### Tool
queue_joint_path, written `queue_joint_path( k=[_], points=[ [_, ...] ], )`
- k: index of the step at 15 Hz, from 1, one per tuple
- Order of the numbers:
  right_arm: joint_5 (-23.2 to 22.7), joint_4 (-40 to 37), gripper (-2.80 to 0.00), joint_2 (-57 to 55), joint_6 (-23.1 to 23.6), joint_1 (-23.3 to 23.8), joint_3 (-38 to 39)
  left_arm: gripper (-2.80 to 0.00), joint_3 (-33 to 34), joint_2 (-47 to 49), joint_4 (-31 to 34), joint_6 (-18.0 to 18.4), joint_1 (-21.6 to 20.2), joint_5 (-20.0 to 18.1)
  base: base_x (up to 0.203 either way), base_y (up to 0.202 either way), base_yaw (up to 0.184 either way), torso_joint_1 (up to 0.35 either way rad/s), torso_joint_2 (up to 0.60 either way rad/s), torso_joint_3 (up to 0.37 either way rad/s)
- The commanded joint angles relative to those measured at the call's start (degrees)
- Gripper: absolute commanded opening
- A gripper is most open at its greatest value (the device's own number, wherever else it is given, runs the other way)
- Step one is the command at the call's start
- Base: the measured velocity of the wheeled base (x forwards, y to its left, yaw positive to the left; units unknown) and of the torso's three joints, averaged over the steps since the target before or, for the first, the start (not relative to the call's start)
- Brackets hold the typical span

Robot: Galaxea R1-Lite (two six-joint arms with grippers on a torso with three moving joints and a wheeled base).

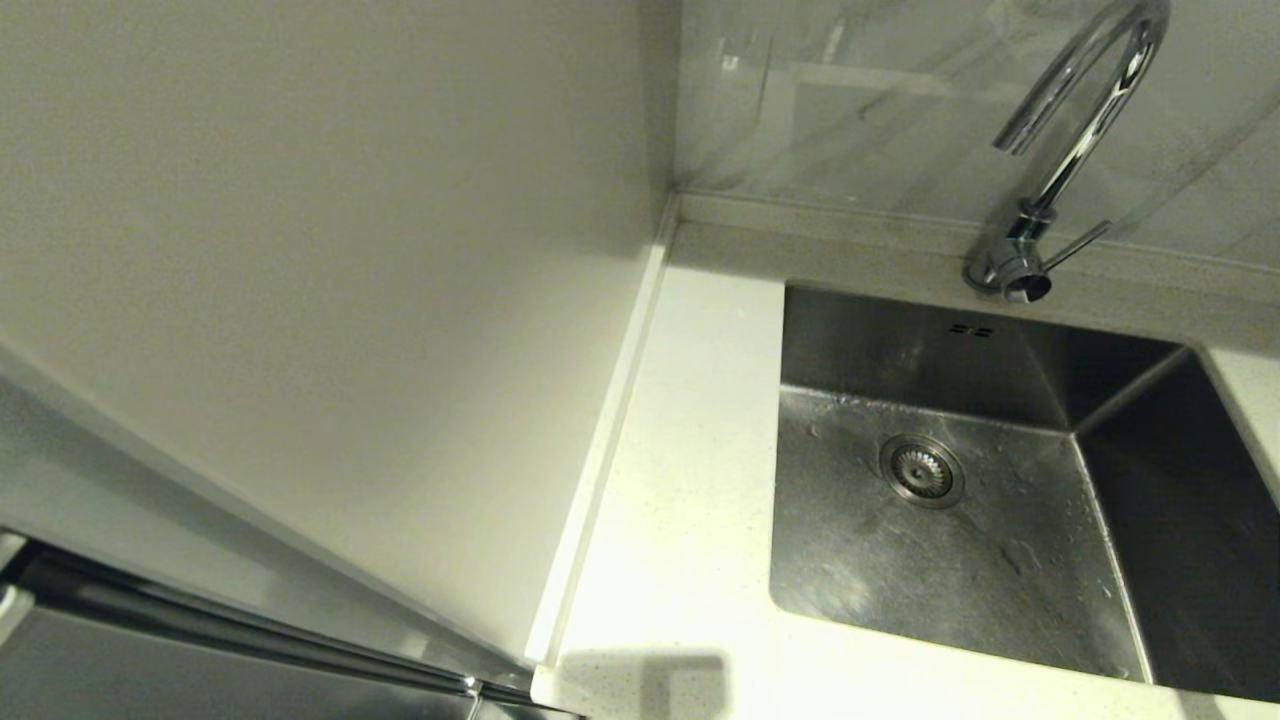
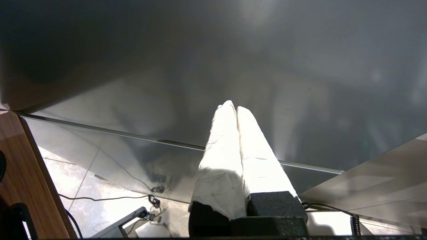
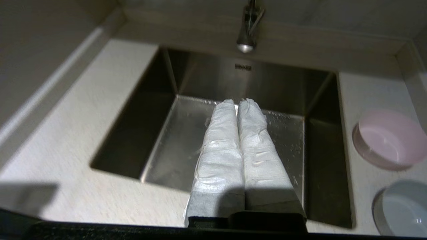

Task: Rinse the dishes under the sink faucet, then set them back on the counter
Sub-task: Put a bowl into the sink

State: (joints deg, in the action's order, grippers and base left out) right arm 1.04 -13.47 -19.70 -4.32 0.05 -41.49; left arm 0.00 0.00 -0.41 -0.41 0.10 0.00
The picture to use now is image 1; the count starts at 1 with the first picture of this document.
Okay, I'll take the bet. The stainless steel sink basin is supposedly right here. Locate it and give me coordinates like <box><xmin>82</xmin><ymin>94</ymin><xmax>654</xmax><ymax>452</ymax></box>
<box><xmin>768</xmin><ymin>282</ymin><xmax>1280</xmax><ymax>703</ymax></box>

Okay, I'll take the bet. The round metal drain strainer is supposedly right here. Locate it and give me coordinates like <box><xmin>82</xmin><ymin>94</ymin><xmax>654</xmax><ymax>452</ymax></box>
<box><xmin>878</xmin><ymin>434</ymin><xmax>967</xmax><ymax>510</ymax></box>

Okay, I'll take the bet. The tall silver door refrigerator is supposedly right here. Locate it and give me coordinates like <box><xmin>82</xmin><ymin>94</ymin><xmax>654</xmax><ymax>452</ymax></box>
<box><xmin>0</xmin><ymin>0</ymin><xmax>681</xmax><ymax>720</ymax></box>

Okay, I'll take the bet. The chrome gooseneck faucet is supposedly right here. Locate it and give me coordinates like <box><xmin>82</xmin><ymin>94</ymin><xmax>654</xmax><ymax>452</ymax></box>
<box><xmin>962</xmin><ymin>0</ymin><xmax>1173</xmax><ymax>304</ymax></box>

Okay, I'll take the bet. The chrome bar door handle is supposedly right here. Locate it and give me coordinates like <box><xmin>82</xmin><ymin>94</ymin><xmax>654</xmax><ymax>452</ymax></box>
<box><xmin>0</xmin><ymin>540</ymin><xmax>581</xmax><ymax>719</ymax></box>

